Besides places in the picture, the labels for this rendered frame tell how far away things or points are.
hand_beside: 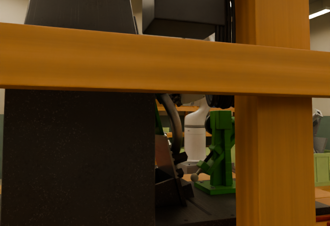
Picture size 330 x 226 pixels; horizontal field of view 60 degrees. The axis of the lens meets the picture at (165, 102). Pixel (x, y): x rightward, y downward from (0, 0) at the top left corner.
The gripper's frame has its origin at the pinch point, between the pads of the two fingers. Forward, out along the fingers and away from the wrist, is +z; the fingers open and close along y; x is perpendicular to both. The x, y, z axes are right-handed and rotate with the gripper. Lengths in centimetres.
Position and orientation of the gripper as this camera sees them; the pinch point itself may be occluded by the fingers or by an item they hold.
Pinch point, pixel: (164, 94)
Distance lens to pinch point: 87.1
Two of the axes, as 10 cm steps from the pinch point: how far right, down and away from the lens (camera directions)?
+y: 0.2, -7.4, -6.7
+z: -9.2, 2.5, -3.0
